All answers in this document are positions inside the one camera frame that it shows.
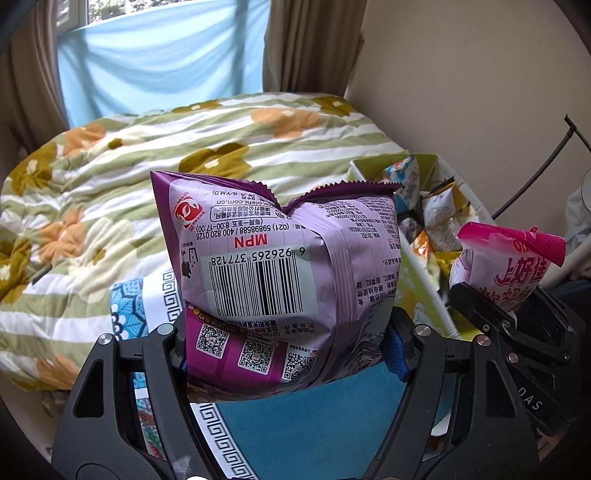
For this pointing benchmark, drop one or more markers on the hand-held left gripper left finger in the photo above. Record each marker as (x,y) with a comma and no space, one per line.
(180,364)

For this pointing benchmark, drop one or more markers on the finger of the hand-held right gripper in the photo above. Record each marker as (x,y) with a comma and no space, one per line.
(549,314)
(480,307)

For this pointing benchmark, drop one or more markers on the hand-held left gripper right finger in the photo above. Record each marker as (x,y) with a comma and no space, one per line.
(396,353)

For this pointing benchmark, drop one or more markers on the pink snack bag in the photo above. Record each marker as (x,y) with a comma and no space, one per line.
(503,263)

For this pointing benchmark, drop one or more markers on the green cardboard box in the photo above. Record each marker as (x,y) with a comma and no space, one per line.
(422,295)

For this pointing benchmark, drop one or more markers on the purple snack bag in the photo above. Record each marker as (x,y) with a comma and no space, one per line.
(277,258)

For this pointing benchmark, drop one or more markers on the red white snack packet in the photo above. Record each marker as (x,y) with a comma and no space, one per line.
(148,429)

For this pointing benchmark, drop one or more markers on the orange white snack packet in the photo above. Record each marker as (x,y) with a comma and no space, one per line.
(422,244)

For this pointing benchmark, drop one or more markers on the white yellow snack packet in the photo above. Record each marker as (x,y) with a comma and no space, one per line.
(443,207)

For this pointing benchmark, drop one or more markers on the grey cloth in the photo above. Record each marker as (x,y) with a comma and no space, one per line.
(582,203)

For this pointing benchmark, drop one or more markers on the black metal rod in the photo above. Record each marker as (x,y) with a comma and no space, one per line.
(535,170)

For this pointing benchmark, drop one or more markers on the white pastel snack packet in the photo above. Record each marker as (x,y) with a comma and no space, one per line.
(406,182)

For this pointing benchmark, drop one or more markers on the floral striped quilt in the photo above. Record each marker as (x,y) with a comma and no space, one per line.
(92,184)

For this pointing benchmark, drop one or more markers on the light blue window sheet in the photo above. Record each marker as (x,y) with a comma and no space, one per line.
(161,74)

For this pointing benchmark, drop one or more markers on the brown curtain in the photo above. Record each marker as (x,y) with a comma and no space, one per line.
(309,46)
(37,92)

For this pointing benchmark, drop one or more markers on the window frame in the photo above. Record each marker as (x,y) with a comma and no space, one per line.
(138,14)

